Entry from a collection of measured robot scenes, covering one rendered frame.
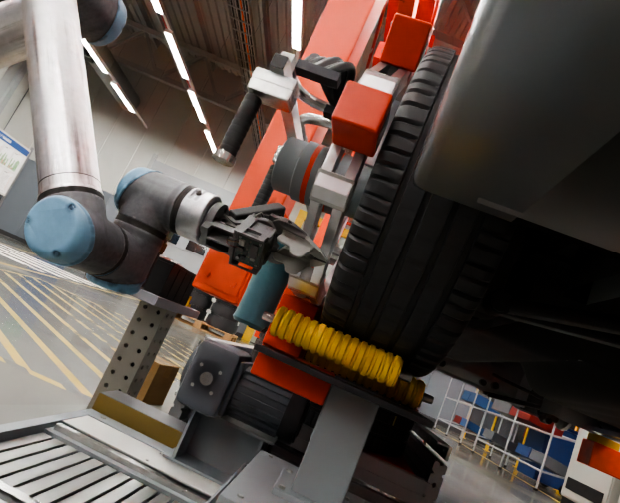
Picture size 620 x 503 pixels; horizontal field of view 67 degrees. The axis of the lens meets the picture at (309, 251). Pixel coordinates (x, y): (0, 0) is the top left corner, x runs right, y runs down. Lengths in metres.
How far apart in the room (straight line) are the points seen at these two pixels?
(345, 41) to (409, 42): 0.82
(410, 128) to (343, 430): 0.57
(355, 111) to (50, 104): 0.46
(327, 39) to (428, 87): 1.02
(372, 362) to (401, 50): 0.59
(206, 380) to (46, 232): 0.67
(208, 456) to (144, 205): 0.83
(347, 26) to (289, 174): 0.91
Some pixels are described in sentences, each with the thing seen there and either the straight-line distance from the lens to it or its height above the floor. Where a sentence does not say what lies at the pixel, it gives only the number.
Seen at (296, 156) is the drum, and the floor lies 0.85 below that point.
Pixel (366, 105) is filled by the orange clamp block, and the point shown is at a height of 0.85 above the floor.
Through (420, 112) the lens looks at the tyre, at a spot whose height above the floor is 0.89.
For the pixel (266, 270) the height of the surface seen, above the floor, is 0.61.
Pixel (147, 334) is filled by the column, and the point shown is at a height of 0.32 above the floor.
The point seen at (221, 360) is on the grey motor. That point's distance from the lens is 1.26.
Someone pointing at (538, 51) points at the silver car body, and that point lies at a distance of 0.40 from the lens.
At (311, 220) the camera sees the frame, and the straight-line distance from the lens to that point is 0.82.
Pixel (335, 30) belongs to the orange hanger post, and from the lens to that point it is 1.83.
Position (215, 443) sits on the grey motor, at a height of 0.15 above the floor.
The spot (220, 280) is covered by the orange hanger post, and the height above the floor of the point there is 0.57.
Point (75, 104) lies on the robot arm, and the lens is 0.84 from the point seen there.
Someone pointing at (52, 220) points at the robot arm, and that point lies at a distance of 0.73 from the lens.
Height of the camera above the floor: 0.49
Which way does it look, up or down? 11 degrees up
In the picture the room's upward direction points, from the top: 24 degrees clockwise
